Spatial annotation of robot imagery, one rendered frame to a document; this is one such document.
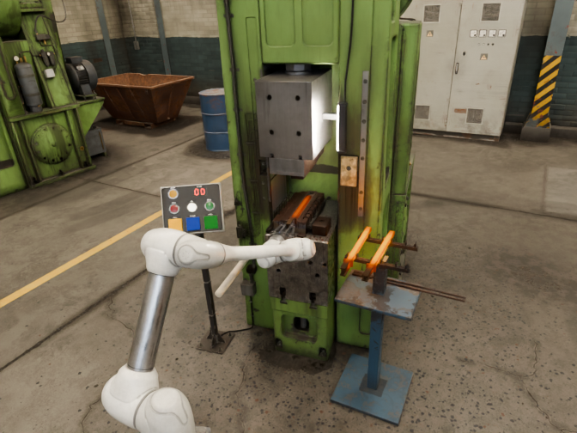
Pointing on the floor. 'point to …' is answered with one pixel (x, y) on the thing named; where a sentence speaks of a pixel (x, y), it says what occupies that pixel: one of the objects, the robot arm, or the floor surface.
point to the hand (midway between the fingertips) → (290, 223)
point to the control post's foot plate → (215, 342)
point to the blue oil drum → (215, 119)
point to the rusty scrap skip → (143, 97)
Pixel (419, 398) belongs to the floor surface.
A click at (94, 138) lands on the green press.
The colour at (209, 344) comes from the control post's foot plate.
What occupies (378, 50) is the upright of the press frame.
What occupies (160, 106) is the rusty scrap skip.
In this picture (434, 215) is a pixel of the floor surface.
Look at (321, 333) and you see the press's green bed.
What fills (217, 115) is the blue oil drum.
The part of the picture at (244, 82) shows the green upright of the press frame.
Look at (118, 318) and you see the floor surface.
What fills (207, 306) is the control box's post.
